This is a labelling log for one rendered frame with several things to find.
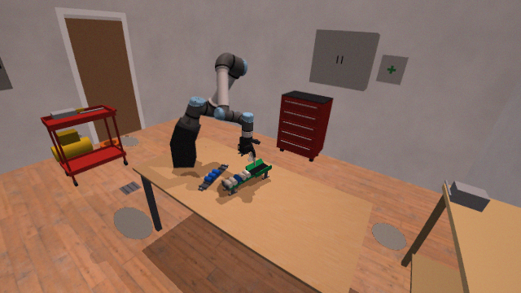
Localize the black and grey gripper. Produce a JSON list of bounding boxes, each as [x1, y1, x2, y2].
[[238, 136, 256, 166]]

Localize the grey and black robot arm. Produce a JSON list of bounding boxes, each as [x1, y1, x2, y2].
[[180, 53, 254, 138]]

